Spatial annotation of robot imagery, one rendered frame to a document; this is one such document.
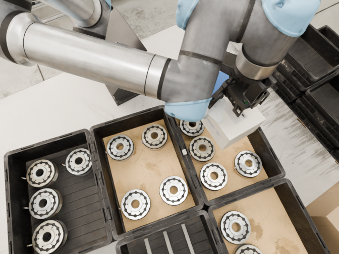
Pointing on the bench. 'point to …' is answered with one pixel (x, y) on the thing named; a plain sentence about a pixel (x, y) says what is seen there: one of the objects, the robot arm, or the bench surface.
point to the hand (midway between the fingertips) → (223, 105)
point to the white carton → (232, 121)
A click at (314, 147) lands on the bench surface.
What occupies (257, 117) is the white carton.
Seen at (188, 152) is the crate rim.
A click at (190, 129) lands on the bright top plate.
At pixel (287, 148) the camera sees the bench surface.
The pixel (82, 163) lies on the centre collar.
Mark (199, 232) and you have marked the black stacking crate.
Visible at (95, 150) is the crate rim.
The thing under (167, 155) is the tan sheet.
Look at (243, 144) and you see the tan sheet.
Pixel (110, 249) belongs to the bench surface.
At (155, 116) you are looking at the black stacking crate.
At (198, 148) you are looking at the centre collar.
